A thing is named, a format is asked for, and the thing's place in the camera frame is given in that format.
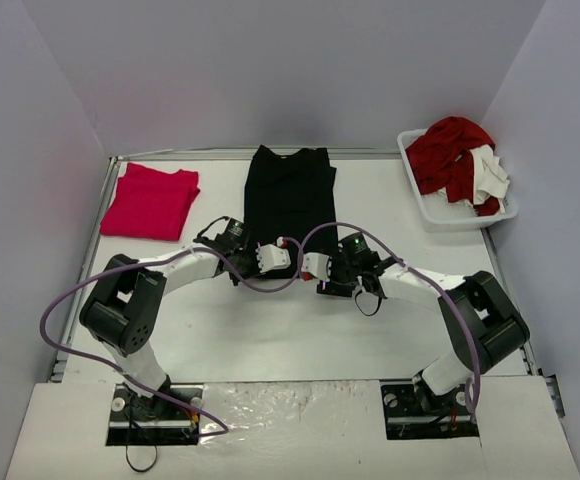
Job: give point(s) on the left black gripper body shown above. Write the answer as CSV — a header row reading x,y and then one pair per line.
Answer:
x,y
249,262

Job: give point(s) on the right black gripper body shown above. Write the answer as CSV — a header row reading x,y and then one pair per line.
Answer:
x,y
338,275

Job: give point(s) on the black t shirt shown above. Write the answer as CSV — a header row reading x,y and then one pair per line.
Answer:
x,y
288,195

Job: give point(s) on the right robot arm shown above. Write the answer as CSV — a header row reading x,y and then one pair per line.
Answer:
x,y
483,325

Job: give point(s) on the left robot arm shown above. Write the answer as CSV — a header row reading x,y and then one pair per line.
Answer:
x,y
121,309

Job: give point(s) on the white plastic basket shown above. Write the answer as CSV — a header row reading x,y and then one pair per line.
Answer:
x,y
437,213

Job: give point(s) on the folded pink t shirt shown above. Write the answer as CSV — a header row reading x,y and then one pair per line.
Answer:
x,y
151,204

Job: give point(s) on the red t shirt in basket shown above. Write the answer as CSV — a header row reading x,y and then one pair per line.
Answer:
x,y
441,161

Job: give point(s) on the white t shirt in basket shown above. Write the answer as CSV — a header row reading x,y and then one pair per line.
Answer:
x,y
490,180

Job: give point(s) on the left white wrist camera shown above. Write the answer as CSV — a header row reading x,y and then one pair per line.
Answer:
x,y
271,257

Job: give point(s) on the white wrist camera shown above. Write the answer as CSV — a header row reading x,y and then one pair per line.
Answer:
x,y
271,257
316,266

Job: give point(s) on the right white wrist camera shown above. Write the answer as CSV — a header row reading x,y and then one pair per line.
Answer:
x,y
316,266

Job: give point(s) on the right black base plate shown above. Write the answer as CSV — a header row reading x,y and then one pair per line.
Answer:
x,y
411,413

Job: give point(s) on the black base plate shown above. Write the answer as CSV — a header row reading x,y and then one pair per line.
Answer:
x,y
140,421
411,413

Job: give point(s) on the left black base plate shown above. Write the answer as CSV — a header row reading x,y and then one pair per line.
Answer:
x,y
140,421

